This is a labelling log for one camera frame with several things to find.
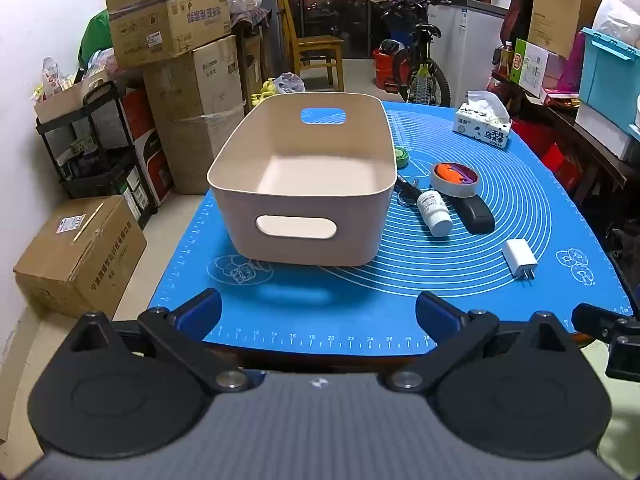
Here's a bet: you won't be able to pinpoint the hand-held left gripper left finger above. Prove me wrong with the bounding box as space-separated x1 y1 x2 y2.
67 288 250 393

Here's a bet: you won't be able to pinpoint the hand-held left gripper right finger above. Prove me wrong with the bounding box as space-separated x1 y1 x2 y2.
385 291 573 393

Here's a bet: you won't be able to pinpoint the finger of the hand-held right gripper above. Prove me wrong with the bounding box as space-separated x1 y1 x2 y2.
572 302 632 343

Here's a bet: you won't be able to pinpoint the white pill bottle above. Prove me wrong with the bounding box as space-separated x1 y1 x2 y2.
416 190 453 236

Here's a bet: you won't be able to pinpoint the black remote control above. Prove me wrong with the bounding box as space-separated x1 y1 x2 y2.
457 195 496 234

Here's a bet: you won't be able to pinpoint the white tape roll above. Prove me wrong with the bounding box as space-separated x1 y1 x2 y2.
432 162 480 200

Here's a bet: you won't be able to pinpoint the orange purple utility knife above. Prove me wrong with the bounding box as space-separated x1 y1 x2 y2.
439 163 474 185

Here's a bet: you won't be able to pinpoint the beige plastic storage bin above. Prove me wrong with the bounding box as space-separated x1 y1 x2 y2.
207 92 398 267

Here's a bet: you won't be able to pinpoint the blue silicone mat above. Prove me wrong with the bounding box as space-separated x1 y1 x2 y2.
147 101 633 357

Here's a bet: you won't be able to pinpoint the white charger plug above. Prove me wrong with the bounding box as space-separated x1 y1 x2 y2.
501 239 539 281

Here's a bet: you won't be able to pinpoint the taped flat cardboard box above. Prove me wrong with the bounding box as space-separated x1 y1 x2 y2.
14 195 147 318

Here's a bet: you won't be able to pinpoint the red white appliance box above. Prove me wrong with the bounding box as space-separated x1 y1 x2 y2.
122 87 176 208

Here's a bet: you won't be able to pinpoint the black rack cart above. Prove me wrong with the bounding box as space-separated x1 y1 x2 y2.
36 80 157 231

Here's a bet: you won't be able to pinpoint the white tissue pack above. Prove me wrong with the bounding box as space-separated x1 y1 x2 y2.
452 91 512 150

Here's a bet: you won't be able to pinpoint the large wrapped cardboard box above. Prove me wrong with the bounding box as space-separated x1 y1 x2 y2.
142 35 246 196

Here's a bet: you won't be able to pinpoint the yellow detergent bottle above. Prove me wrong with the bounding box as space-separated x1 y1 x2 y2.
251 78 279 109

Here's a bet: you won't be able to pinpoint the black green bicycle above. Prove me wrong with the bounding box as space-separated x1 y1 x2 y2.
377 0 453 107

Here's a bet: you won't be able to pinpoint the teal storage crate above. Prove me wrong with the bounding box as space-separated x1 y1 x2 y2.
578 27 640 138

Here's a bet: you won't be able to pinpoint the grey plastic bag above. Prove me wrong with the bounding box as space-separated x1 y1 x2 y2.
275 72 306 96

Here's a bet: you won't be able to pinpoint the red bucket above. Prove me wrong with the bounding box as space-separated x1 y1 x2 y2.
372 40 408 92

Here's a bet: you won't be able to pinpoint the orange drink bottle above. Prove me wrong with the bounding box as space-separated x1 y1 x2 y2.
497 41 516 81

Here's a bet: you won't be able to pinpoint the green white carton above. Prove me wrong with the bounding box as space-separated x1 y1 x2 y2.
510 39 551 98

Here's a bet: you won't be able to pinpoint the white chest freezer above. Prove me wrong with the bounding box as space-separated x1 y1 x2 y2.
427 2 508 108

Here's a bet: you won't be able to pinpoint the wooden chair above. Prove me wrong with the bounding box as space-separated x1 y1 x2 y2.
277 0 346 92

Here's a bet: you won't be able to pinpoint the open printed cardboard box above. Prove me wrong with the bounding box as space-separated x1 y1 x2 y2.
103 0 233 68

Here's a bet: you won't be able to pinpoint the white plastic bag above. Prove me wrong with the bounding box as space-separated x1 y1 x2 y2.
592 0 640 48

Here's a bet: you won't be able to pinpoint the tall plain cardboard box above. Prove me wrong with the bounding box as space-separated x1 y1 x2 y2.
527 0 608 58

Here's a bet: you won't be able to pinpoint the black handled scissors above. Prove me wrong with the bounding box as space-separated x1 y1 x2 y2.
395 177 427 209

